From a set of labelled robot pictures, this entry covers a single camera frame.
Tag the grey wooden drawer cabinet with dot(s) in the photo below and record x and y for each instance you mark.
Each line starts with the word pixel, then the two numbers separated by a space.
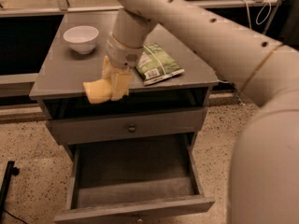
pixel 59 85

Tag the open lower wooden drawer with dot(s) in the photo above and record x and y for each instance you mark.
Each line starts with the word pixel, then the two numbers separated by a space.
pixel 133 181

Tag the closed upper drawer with knob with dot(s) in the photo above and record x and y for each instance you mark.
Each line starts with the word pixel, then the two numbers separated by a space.
pixel 126 126

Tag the black stand leg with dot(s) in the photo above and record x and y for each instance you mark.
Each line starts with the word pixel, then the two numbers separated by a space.
pixel 10 171

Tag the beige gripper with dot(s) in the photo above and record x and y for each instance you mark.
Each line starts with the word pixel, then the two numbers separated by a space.
pixel 121 55

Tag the white bowl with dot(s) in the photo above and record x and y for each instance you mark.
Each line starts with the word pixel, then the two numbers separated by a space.
pixel 81 39

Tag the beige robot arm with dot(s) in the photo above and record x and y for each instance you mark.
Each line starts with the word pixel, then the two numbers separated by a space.
pixel 264 170

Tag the green chip bag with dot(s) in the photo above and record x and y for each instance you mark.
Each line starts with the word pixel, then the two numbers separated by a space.
pixel 156 65

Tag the yellow sponge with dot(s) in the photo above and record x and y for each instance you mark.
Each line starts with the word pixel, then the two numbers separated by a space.
pixel 98 91

